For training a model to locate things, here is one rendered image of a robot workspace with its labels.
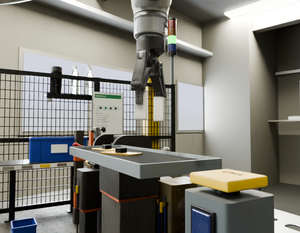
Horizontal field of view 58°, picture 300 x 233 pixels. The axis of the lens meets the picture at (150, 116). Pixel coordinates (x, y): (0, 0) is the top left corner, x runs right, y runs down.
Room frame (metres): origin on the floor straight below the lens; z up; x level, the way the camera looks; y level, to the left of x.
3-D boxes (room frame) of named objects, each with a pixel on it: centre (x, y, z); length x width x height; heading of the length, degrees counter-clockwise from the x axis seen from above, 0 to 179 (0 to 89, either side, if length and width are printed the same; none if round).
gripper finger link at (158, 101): (0.76, -0.02, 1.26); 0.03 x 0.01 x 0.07; 70
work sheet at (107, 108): (1.83, 0.29, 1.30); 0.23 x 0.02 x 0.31; 120
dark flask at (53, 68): (1.75, 0.61, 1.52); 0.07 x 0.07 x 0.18
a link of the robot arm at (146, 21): (0.70, 0.00, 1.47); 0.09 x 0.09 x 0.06
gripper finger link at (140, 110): (0.63, 0.02, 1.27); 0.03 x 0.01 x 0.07; 70
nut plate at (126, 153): (0.53, 0.06, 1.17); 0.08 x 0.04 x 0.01; 54
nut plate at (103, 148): (0.62, 0.10, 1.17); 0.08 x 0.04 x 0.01; 39
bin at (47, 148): (1.55, 0.53, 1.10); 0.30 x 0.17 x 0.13; 112
